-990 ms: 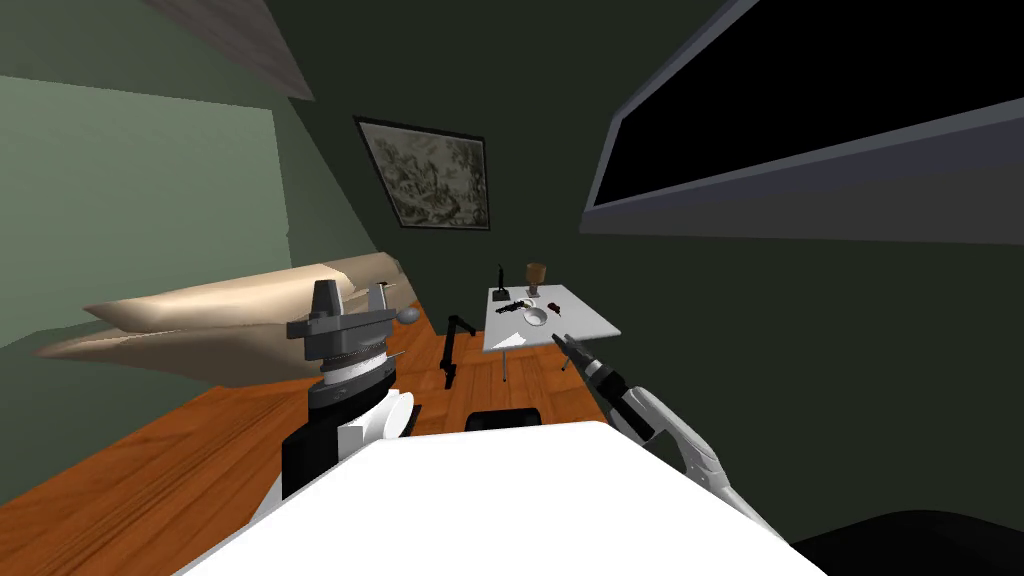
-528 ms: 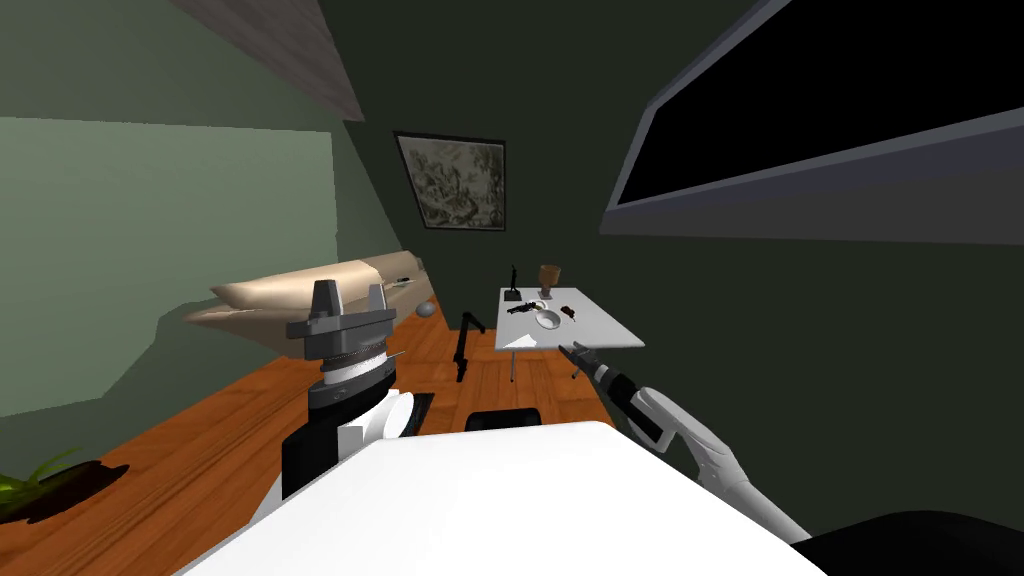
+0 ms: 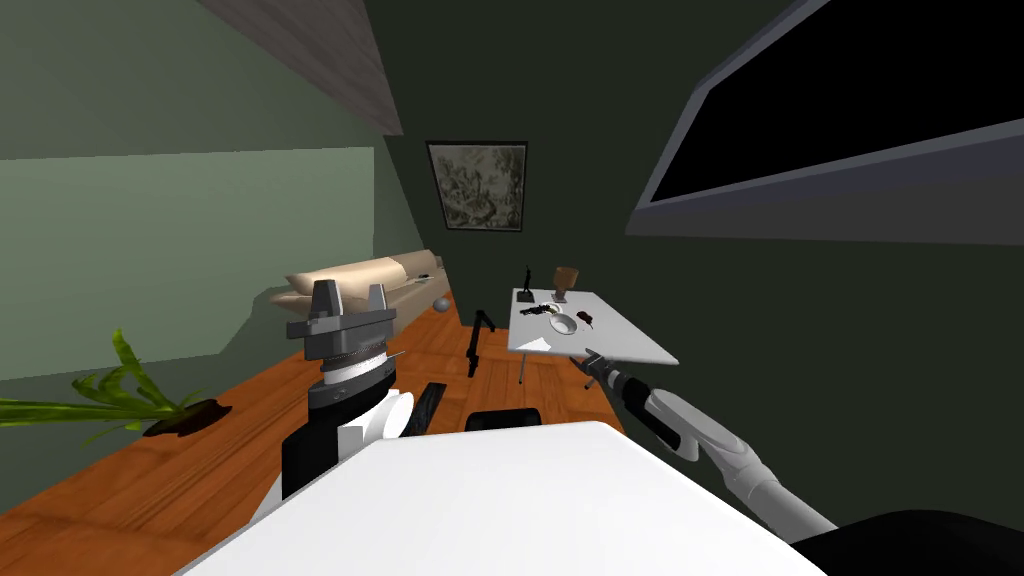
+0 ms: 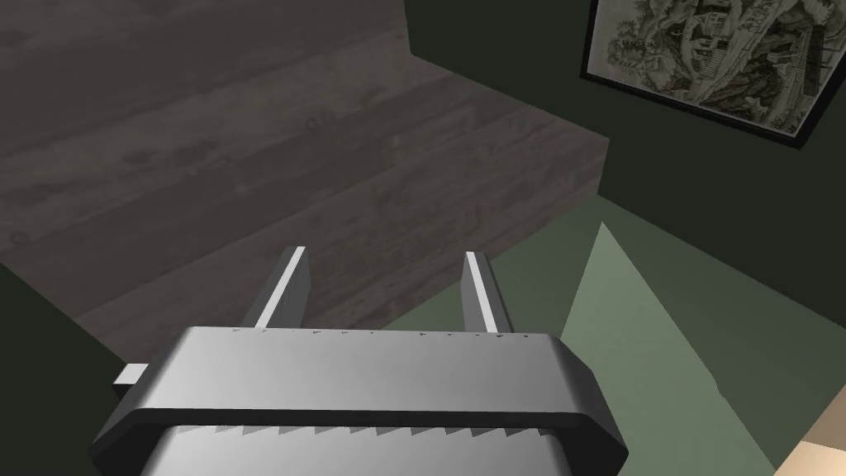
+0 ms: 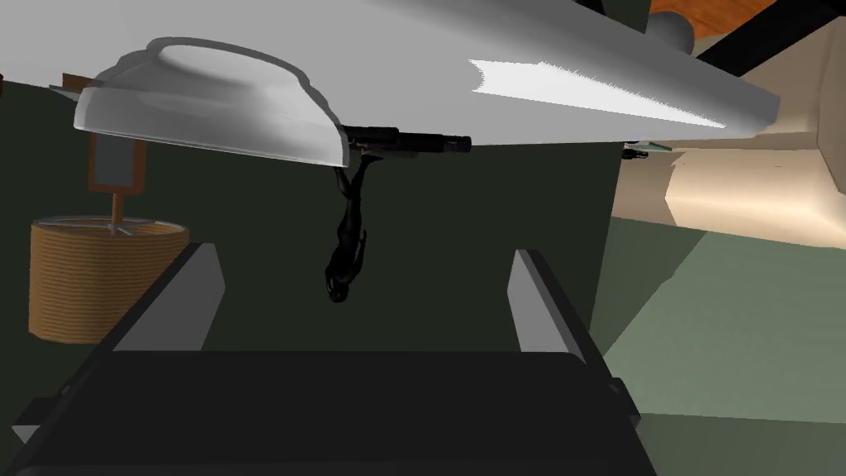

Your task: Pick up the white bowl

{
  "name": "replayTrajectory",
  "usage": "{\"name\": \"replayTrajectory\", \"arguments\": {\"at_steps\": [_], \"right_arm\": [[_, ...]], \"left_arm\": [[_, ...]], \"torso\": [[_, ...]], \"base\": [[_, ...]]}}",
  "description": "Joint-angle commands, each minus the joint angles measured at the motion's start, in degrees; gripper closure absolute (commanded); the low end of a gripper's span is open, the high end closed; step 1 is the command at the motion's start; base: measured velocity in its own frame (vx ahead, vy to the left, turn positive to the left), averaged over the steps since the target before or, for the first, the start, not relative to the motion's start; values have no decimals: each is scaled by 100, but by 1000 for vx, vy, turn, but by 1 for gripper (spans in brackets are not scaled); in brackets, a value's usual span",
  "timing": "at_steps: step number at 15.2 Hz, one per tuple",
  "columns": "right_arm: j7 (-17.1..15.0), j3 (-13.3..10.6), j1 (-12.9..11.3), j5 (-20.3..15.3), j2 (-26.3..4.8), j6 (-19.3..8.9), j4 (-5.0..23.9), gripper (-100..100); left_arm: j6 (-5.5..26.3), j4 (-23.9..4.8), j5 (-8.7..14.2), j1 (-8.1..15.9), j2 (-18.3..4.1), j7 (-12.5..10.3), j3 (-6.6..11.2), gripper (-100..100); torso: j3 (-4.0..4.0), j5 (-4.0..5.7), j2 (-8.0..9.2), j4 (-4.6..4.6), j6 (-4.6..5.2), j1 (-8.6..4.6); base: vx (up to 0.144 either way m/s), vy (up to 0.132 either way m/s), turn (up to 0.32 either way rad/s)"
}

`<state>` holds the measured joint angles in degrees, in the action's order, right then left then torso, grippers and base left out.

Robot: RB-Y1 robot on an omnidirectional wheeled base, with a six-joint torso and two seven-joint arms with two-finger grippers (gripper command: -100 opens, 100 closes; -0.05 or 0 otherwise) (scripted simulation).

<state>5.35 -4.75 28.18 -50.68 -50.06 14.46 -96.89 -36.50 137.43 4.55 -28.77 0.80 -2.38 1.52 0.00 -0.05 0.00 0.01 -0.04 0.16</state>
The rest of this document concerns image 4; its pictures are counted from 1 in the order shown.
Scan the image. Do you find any black framed landscape picture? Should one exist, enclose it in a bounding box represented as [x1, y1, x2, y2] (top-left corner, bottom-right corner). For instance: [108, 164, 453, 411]
[579, 0, 846, 150]

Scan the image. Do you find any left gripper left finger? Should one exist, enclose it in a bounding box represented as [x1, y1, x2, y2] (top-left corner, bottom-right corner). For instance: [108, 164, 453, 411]
[241, 245, 311, 331]

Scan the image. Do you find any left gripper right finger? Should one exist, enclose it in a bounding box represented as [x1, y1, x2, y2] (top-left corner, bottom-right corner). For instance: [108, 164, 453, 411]
[460, 250, 516, 335]

